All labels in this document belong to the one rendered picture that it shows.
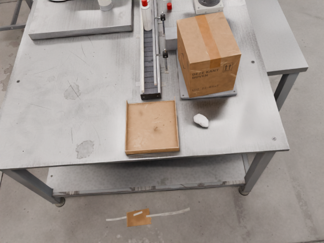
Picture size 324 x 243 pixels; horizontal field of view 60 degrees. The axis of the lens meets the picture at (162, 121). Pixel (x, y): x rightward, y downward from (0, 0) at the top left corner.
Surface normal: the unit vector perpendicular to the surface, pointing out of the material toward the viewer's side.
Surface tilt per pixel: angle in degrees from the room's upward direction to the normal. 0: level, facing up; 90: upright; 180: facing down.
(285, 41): 0
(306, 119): 0
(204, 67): 90
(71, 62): 0
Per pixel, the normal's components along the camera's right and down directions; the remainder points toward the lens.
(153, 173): -0.07, -0.52
